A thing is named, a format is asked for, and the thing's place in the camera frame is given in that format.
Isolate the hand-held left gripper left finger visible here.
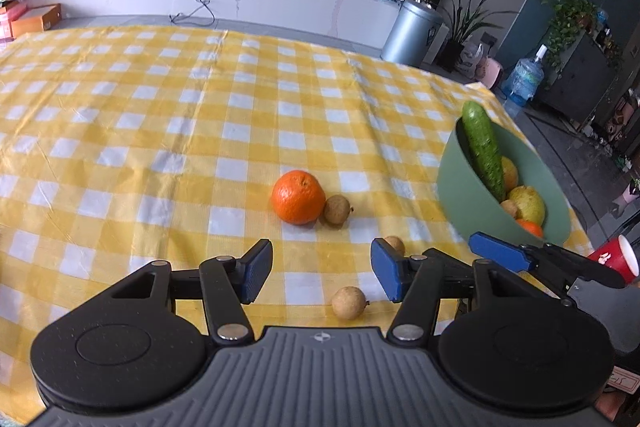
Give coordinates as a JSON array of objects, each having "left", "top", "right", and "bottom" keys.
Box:
[{"left": 98, "top": 238, "right": 274, "bottom": 348}]

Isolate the silver pedal trash can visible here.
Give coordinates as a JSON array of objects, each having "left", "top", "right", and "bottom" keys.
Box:
[{"left": 380, "top": 0, "right": 444, "bottom": 67}]

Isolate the large yellow-green pear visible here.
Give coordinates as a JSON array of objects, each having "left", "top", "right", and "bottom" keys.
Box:
[{"left": 507, "top": 185, "right": 546, "bottom": 227}]

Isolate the dark grey cabinet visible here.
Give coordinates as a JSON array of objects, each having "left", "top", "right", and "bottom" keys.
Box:
[{"left": 534, "top": 24, "right": 621, "bottom": 123}]

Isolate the green cucumber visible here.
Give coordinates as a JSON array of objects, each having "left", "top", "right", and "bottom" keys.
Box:
[{"left": 461, "top": 101, "right": 507, "bottom": 203}]

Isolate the red paper cup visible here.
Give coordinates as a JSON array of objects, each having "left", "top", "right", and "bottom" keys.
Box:
[{"left": 587, "top": 234, "right": 640, "bottom": 291}]

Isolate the white plastic bag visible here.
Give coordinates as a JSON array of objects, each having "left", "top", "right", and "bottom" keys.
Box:
[{"left": 455, "top": 42, "right": 484, "bottom": 80}]

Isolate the orange cardboard box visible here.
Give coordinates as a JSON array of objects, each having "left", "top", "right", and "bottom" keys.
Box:
[{"left": 11, "top": 3, "right": 62, "bottom": 39}]

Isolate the long-leaf potted plant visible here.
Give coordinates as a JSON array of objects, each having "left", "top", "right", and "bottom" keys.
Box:
[{"left": 439, "top": 0, "right": 516, "bottom": 73}]

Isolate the blue water jug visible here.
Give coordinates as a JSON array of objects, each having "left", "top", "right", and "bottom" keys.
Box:
[{"left": 501, "top": 44, "right": 549, "bottom": 107}]

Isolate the pink cardboard box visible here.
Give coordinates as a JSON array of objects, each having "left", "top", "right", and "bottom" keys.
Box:
[{"left": 0, "top": 2, "right": 29, "bottom": 40}]

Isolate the green strainer bowl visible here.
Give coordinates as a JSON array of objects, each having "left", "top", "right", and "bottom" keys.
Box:
[{"left": 436, "top": 122, "right": 572, "bottom": 244}]

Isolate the pink small heater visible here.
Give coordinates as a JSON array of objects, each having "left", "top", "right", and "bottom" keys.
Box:
[{"left": 474, "top": 57, "right": 504, "bottom": 89}]

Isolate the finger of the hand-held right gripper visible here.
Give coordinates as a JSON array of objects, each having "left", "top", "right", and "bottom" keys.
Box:
[{"left": 469, "top": 231, "right": 627, "bottom": 290}]

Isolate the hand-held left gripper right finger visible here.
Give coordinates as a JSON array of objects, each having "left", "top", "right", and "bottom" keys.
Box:
[{"left": 370, "top": 239, "right": 538, "bottom": 348}]

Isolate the small yellow apple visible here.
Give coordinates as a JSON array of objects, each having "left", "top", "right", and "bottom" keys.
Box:
[{"left": 500, "top": 155, "right": 520, "bottom": 193}]

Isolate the yellow checked cloth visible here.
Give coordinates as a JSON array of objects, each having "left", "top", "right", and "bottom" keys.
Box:
[{"left": 0, "top": 26, "right": 596, "bottom": 423}]

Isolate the white box behind trash can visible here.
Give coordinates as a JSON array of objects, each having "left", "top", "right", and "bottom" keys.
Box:
[{"left": 425, "top": 24, "right": 451, "bottom": 66}]

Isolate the orange tangerine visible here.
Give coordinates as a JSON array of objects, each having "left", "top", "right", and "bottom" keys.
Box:
[
  {"left": 516, "top": 218, "right": 545, "bottom": 239},
  {"left": 271, "top": 169, "right": 327, "bottom": 227}
]

